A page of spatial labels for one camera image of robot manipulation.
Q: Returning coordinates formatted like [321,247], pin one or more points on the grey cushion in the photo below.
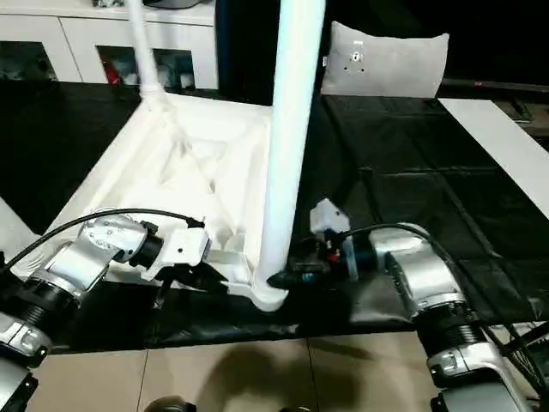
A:
[386,60]

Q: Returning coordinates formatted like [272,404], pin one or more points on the black bar with red mark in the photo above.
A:
[493,85]

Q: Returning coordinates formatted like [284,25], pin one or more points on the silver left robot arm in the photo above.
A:
[86,262]

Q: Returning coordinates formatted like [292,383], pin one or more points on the white flat panel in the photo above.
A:
[502,133]

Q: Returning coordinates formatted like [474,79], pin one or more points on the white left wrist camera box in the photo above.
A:
[184,249]

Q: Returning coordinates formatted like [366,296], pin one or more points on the black quilted mat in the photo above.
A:
[429,171]

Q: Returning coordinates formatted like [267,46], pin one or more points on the white sideboard with glass doors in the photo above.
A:
[86,38]

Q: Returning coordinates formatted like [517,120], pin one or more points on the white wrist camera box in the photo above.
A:
[184,249]
[332,219]

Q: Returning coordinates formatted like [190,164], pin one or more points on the black cabinet with gold label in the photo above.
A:
[244,47]

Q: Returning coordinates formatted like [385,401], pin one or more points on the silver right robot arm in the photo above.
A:
[429,274]

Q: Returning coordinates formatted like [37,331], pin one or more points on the white plastic table leg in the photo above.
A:
[146,56]
[291,129]
[15,227]

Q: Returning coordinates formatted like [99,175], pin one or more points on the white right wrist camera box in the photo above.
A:
[332,219]

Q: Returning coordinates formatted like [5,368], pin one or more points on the white plastic table top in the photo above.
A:
[163,171]

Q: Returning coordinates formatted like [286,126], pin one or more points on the grey helmet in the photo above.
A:
[171,3]

